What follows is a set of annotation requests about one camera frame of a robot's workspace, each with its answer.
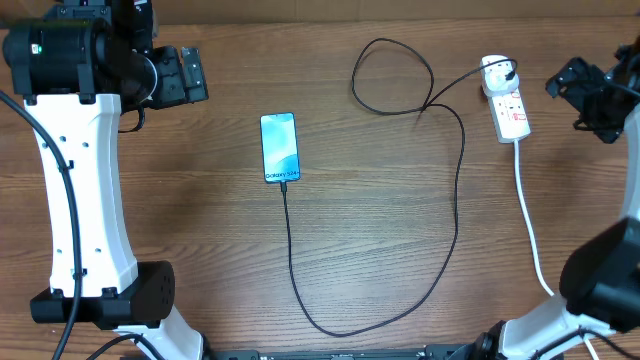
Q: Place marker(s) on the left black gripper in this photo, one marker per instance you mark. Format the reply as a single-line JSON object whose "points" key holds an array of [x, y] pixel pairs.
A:
{"points": [[178, 93]]}

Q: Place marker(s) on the white charger plug adapter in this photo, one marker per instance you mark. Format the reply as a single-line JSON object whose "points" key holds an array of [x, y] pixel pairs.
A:
{"points": [[499, 75]]}

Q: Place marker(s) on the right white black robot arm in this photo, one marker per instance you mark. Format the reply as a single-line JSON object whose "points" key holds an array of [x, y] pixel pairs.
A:
{"points": [[599, 284]]}

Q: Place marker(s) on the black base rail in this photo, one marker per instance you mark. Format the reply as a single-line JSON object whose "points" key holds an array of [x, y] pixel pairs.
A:
{"points": [[430, 352]]}

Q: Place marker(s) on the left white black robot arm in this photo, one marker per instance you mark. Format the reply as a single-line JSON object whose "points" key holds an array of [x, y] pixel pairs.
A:
{"points": [[76, 71]]}

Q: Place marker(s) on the blue Samsung Galaxy smartphone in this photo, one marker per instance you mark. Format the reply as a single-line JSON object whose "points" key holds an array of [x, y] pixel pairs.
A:
{"points": [[280, 148]]}

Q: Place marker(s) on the white power strip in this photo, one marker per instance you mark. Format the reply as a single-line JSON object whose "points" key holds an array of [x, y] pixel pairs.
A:
{"points": [[509, 117]]}

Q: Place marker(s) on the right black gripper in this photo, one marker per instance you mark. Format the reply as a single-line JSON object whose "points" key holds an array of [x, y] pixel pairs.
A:
{"points": [[581, 80]]}

